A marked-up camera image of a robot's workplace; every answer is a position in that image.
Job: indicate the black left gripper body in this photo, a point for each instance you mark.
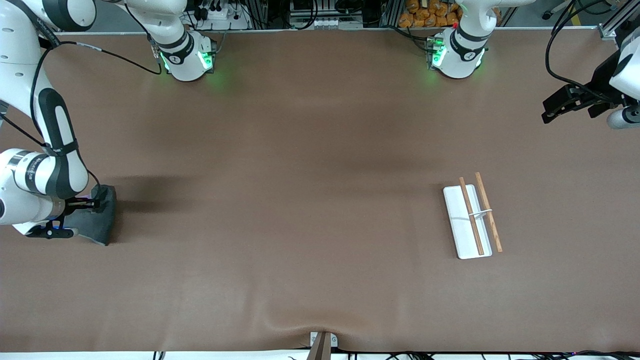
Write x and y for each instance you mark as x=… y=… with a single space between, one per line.
x=601 y=80

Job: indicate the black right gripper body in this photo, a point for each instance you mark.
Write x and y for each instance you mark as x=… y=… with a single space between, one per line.
x=80 y=203

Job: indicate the grey and purple towel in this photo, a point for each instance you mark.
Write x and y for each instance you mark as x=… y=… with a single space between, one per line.
x=97 y=225

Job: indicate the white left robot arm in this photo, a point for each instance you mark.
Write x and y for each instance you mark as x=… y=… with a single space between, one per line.
x=460 y=50

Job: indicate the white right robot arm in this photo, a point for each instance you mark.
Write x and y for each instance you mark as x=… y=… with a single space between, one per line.
x=55 y=175

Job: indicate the wooden rack rod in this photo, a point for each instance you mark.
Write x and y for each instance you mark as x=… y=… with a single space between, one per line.
x=471 y=215
x=495 y=232

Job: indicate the white rack base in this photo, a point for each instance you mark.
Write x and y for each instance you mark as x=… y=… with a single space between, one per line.
x=457 y=220

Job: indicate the orange packaged goods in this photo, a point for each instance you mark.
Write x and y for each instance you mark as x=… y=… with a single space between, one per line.
x=425 y=15

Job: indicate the brown table mat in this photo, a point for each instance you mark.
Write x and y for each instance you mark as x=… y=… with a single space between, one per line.
x=300 y=200

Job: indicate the white power strip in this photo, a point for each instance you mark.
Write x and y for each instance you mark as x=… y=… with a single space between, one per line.
x=225 y=17

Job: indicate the white terminal block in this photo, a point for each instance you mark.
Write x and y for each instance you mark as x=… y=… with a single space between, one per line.
x=332 y=23

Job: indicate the silver aluminium frame rail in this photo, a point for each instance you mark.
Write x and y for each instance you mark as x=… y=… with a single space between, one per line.
x=612 y=27

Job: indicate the grey metal bracket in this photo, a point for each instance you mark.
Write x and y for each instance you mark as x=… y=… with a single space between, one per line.
x=314 y=340

